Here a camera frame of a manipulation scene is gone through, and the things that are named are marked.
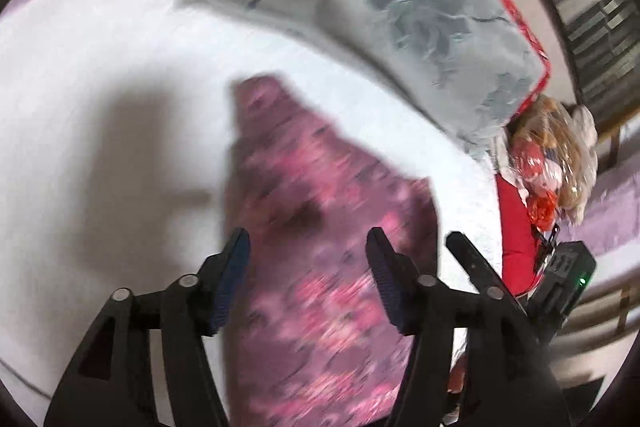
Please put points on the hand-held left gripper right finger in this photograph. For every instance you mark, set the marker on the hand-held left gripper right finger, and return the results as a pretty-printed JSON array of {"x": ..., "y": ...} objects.
[{"x": 392, "y": 289}]

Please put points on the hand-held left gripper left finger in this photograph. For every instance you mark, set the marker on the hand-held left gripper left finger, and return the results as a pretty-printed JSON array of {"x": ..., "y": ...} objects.
[{"x": 230, "y": 279}]

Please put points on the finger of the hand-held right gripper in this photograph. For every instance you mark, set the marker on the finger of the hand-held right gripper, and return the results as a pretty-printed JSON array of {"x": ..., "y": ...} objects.
[{"x": 470, "y": 262}]

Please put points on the purple floral garment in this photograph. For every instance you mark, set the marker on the purple floral garment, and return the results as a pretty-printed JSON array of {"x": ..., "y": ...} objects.
[{"x": 310, "y": 217}]

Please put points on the red cloth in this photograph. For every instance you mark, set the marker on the red cloth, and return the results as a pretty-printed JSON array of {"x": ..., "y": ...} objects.
[{"x": 515, "y": 227}]

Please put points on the lavender cloth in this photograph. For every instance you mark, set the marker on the lavender cloth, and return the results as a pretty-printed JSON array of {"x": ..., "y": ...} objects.
[{"x": 615, "y": 217}]

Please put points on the plastic bag of toys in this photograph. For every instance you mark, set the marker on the plastic bag of toys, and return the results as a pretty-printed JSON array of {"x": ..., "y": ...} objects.
[{"x": 545, "y": 157}]

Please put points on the white bed sheet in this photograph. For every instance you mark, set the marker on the white bed sheet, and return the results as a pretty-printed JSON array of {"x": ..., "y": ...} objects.
[{"x": 125, "y": 57}]

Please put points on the window grille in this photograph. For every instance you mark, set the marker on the window grille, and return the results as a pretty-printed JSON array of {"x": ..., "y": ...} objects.
[{"x": 590, "y": 7}]

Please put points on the grey floral pillow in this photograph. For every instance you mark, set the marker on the grey floral pillow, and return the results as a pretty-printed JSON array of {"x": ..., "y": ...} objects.
[{"x": 350, "y": 7}]

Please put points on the wooden bed frame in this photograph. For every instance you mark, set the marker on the wooden bed frame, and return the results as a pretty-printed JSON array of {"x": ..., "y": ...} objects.
[{"x": 607, "y": 147}]

